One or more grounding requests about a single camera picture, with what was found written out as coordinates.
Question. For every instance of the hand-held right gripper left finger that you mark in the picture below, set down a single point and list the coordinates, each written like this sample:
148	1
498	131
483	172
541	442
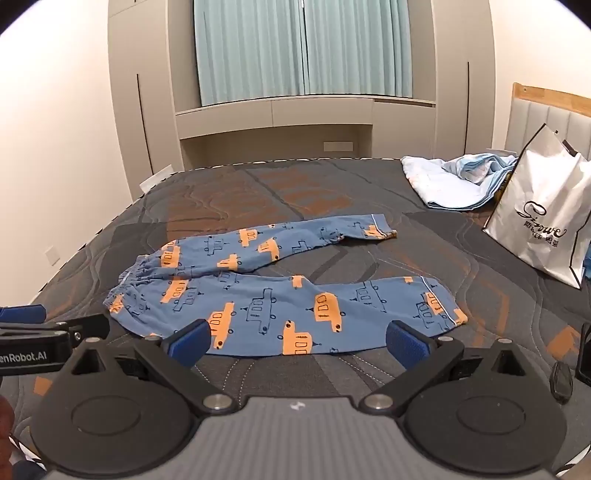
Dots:
190	341

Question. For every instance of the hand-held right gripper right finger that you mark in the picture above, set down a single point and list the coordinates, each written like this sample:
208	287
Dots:
408	341

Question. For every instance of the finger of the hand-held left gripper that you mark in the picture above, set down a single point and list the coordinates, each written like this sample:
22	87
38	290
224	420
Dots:
92	327
23	314

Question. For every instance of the blue pants with orange cars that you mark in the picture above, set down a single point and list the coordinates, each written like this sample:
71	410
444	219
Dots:
277	300

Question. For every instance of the light blue blanket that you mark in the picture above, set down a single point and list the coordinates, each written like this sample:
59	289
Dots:
443	180

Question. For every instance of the large black object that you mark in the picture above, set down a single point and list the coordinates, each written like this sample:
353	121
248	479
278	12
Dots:
585	353

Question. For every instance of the white shopping bag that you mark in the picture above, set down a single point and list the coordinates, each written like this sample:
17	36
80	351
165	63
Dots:
535	217

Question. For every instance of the grey patterned bed mattress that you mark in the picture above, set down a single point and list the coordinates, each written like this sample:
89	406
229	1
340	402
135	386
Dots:
323	184

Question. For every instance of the socket panel under cabinet shelf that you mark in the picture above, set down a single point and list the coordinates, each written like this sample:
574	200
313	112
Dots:
339	146

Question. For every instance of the beige built-in cabinet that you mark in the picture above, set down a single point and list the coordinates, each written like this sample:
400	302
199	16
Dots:
138	92

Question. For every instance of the grey padded wooden headboard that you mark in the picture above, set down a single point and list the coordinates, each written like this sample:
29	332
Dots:
531	120

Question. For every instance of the pale green curtain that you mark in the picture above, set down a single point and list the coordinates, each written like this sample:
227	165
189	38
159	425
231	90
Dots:
277	50

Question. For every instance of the white wall socket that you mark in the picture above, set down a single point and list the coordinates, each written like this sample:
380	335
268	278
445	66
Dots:
52	256

